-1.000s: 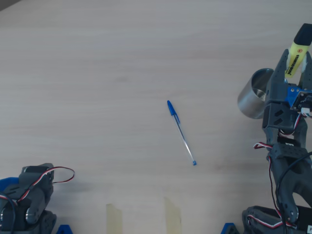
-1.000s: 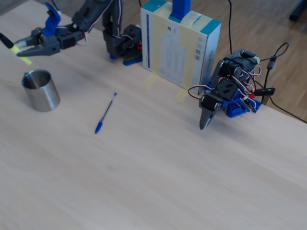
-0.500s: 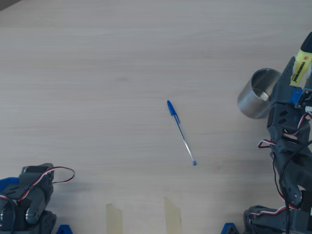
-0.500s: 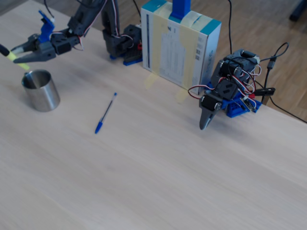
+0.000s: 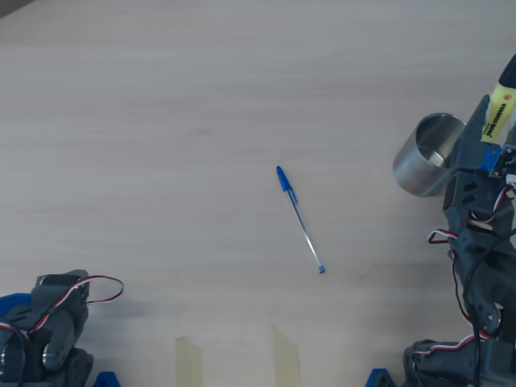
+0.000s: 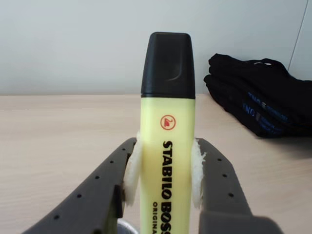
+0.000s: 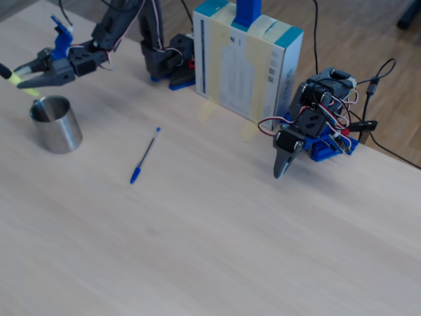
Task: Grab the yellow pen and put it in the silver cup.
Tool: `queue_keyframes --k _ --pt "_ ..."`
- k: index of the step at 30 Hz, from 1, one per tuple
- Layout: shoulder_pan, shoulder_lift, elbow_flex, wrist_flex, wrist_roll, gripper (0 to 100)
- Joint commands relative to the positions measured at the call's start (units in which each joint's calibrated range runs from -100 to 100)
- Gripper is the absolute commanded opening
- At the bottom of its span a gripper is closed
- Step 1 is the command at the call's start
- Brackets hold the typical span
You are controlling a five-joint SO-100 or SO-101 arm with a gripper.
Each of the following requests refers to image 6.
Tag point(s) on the black folded garment blue print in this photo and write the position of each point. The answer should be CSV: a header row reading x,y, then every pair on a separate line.
x,y
248,75
234,102

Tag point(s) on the yellow highlighter with black cap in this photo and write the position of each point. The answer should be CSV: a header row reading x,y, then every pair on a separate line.
x,y
165,122

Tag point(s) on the grey gripper finger with white pad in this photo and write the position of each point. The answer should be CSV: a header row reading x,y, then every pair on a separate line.
x,y
92,195
224,185

